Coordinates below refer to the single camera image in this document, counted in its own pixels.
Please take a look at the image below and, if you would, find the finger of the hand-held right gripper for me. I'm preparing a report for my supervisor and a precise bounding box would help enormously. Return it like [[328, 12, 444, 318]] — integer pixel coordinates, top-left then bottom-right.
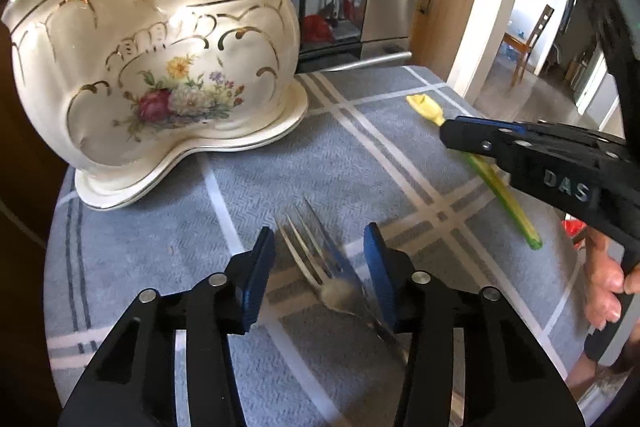
[[440, 119, 521, 160], [452, 117, 626, 144]]

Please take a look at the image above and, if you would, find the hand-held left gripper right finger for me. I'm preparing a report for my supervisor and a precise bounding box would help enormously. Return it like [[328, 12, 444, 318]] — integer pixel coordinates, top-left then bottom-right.
[[363, 222, 586, 427]]

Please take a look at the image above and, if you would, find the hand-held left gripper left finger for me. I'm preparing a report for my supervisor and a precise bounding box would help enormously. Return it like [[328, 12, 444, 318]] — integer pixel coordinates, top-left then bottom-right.
[[57, 227, 277, 427]]

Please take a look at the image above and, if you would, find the silver fork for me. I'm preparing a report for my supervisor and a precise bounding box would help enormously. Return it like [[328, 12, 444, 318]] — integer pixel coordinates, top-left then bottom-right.
[[274, 197, 411, 365]]

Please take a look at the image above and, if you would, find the yellow tulip-handled utensil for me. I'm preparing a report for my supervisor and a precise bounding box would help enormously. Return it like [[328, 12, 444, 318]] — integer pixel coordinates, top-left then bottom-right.
[[406, 93, 543, 250]]

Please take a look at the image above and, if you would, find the white floral ceramic utensil holder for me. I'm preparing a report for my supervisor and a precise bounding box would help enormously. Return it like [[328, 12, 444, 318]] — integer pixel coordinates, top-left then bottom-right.
[[0, 0, 310, 211]]

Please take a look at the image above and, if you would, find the person's right hand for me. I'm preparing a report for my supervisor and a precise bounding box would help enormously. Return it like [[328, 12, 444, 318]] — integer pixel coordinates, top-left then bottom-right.
[[584, 224, 640, 333]]

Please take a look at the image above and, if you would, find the wooden cabinet door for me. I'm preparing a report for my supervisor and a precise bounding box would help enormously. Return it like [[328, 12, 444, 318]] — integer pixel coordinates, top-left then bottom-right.
[[410, 0, 483, 82]]

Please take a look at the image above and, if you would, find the wooden dining chair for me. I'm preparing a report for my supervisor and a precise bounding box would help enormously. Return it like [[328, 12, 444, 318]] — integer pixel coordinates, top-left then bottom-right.
[[512, 4, 556, 85]]

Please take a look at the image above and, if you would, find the grey plaid tablecloth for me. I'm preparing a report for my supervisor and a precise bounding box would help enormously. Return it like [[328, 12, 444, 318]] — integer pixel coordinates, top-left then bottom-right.
[[44, 66, 601, 427]]

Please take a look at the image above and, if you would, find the oven drawer handle bar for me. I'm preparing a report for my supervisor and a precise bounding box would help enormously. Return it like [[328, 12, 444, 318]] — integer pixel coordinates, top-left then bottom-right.
[[295, 51, 412, 74]]

